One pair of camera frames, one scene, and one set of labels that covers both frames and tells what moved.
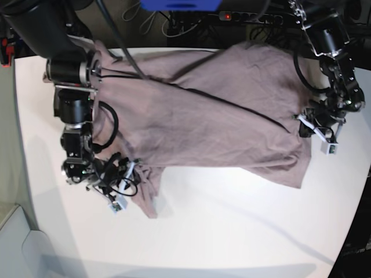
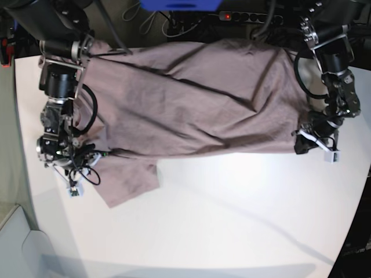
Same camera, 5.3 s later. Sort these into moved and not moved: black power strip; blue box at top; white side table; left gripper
Moved: left gripper
Not moved: white side table; blue box at top; black power strip
